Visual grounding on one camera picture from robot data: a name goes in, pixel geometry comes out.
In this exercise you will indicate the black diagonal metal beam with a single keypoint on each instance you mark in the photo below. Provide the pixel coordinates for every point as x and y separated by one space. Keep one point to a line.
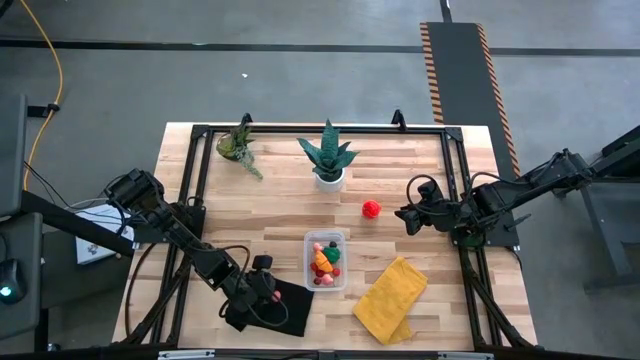
75 225

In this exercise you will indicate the succulent plant in dark pot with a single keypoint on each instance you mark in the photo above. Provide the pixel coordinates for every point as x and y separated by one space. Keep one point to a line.
230 145

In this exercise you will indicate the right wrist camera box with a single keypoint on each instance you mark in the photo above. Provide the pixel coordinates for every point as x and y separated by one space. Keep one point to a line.
430 190

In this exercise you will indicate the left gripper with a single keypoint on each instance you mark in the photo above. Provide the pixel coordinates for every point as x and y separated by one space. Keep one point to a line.
247 295

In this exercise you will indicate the black striped floor mat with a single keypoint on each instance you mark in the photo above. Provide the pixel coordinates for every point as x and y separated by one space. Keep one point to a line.
465 100

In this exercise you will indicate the red toy bell pepper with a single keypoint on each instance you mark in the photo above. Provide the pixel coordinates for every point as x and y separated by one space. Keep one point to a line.
371 209

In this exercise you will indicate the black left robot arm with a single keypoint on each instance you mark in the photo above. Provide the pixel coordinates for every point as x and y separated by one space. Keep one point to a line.
170 220

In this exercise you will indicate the clear plastic tupperware container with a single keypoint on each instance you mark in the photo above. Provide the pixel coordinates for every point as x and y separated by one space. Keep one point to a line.
310 287

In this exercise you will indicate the green toy vegetable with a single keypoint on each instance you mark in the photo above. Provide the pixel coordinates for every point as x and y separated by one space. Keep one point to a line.
333 255

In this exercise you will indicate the silver metal bracket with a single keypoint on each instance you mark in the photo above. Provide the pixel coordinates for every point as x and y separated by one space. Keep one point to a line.
465 356
185 355

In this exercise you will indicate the yellow cloth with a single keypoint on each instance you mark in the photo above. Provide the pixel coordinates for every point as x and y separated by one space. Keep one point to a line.
390 300

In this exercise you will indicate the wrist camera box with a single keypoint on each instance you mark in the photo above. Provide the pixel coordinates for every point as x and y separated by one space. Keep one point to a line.
430 190
262 262

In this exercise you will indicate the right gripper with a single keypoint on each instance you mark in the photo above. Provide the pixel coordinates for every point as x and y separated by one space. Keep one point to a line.
442 216

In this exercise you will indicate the white printed paper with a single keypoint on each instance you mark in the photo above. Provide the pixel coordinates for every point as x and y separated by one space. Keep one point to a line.
95 245

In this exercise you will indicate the black cloth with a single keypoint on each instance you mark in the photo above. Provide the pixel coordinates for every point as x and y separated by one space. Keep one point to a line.
295 315

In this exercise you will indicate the black metal side table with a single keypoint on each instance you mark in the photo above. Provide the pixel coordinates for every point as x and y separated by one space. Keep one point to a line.
610 165

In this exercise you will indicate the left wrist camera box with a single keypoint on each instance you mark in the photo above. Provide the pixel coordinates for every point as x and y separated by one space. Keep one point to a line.
262 262

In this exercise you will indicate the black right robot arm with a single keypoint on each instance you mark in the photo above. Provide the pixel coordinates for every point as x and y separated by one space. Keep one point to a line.
525 190

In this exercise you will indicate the orange toy vegetable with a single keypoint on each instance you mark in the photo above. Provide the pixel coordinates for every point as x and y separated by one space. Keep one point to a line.
323 261

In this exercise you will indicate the snake plant in white pot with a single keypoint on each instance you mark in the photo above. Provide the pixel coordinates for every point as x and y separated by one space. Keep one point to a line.
330 160

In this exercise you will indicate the black computer mouse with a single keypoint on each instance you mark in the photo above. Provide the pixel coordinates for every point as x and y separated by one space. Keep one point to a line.
11 280

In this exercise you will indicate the black floor tape line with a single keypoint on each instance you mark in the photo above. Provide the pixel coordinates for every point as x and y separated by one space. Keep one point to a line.
200 46

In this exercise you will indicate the grey side desk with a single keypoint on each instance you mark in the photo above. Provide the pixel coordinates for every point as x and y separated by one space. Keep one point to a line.
12 150

